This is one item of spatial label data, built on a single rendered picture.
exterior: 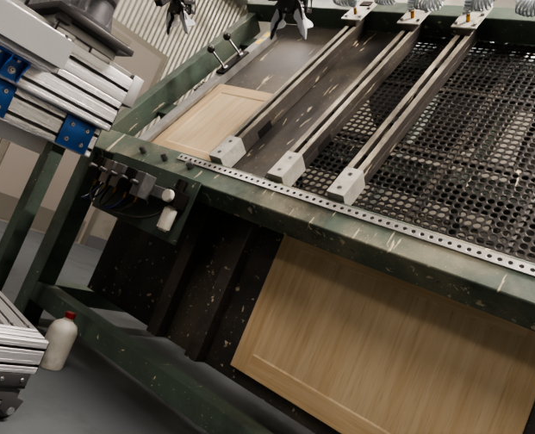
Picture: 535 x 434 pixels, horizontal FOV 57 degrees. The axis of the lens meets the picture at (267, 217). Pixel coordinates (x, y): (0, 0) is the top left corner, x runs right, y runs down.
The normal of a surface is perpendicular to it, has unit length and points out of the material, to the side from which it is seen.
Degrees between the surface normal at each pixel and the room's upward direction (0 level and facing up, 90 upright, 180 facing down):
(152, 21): 90
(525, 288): 60
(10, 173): 90
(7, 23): 90
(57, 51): 90
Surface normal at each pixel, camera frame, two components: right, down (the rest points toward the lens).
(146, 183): 0.78, 0.29
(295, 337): -0.50, -0.26
